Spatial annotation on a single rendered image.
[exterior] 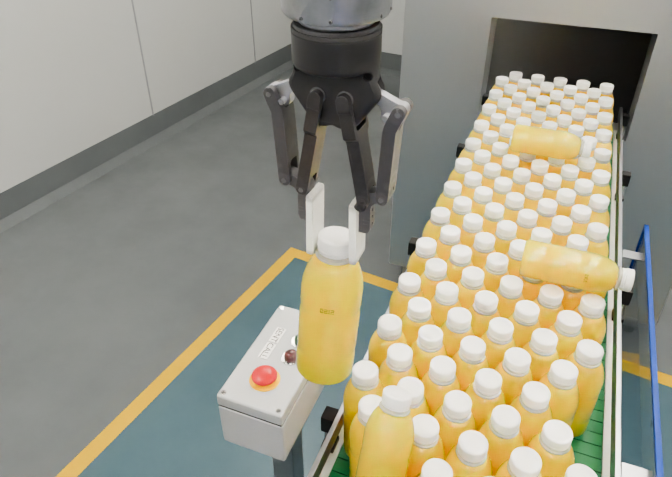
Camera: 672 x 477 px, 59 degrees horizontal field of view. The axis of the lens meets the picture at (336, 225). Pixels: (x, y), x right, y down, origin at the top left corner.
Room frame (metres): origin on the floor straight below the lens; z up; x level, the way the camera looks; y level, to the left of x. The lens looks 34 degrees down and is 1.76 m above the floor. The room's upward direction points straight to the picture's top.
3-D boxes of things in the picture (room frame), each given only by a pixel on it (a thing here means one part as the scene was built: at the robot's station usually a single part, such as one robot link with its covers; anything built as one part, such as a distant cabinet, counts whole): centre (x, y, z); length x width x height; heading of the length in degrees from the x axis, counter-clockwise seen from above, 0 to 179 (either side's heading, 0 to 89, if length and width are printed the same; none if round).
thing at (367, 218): (0.48, -0.04, 1.45); 0.03 x 0.01 x 0.05; 68
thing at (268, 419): (0.62, 0.08, 1.05); 0.20 x 0.10 x 0.10; 158
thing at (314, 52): (0.50, 0.00, 1.58); 0.08 x 0.07 x 0.09; 68
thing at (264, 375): (0.58, 0.10, 1.11); 0.04 x 0.04 x 0.01
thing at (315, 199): (0.50, 0.02, 1.42); 0.03 x 0.01 x 0.07; 158
